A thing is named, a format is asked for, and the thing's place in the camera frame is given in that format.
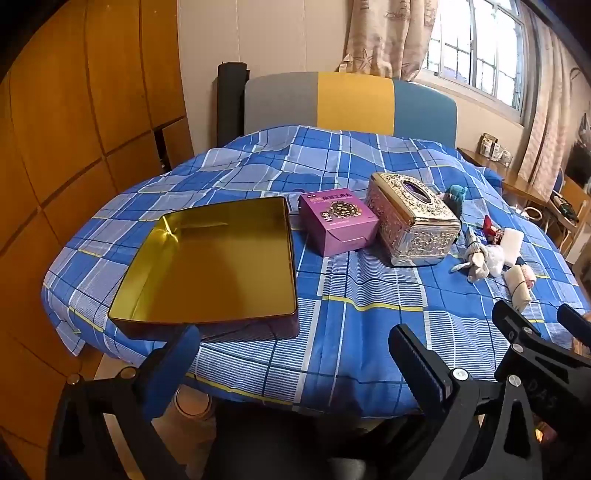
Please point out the dark bag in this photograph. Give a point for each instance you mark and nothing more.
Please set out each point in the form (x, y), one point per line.
(581, 157)

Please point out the pink towel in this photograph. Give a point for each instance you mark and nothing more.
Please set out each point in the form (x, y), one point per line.
(529, 276)

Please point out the beige patterned curtain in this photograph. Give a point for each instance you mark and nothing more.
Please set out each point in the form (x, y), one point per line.
(549, 106)
(388, 37)

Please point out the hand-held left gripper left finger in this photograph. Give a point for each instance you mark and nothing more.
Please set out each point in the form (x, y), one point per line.
(178, 364)

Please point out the teal plush toy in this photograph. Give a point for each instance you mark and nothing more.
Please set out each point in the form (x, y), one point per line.
(457, 198)

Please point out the small red doll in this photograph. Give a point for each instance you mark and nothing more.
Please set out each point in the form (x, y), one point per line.
(491, 228)

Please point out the white sponge block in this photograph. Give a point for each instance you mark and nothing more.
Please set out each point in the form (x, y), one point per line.
(512, 247)

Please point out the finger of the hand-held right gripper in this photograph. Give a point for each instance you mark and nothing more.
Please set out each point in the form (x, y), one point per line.
(575, 323)
(521, 330)

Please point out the wooden chair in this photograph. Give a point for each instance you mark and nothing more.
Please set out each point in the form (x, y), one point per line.
(572, 217)

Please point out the ornate silver tissue box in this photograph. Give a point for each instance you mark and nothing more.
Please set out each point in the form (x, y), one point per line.
(415, 230)

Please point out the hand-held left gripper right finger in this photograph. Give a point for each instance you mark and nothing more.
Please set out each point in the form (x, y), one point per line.
(415, 367)

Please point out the window with white frame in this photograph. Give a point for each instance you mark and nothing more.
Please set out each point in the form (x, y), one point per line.
(480, 46)

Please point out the blue plaid bedsheet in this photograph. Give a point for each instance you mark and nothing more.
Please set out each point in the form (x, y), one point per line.
(360, 295)

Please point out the blue tissue pack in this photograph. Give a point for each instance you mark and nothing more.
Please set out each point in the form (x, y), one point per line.
(473, 234)

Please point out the black rolled mat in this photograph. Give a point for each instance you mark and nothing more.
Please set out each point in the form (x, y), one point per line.
(231, 101)

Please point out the white round container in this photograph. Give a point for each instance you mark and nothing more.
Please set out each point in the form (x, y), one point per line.
(194, 402)

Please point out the wooden panel wardrobe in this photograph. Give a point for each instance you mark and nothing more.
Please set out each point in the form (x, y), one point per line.
(69, 138)

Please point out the purple cardboard box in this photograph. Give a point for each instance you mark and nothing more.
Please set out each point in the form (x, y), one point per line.
(337, 221)

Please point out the beige cloth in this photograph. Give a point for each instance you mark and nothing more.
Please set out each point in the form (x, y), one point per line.
(517, 288)

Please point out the gold metal tin tray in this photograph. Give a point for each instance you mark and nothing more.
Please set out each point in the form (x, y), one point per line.
(207, 267)

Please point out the grey yellow blue chair back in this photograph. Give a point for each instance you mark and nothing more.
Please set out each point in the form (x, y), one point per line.
(351, 101)

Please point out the knotted white socks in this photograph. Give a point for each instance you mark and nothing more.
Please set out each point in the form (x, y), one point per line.
(475, 261)

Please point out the wooden side desk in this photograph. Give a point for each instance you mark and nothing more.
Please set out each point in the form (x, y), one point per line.
(512, 182)

